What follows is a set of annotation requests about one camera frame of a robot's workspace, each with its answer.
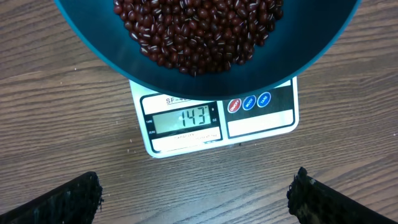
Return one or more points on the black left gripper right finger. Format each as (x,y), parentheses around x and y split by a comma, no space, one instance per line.
(314,202)

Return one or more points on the blue metal bowl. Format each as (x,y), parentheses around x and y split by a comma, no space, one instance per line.
(306,31)

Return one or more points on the red beans in bowl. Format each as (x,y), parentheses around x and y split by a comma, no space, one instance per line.
(199,36)

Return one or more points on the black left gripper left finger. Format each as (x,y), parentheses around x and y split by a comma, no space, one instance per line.
(73,202)

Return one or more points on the white kitchen scale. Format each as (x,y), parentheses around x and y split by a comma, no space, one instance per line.
(172,126)

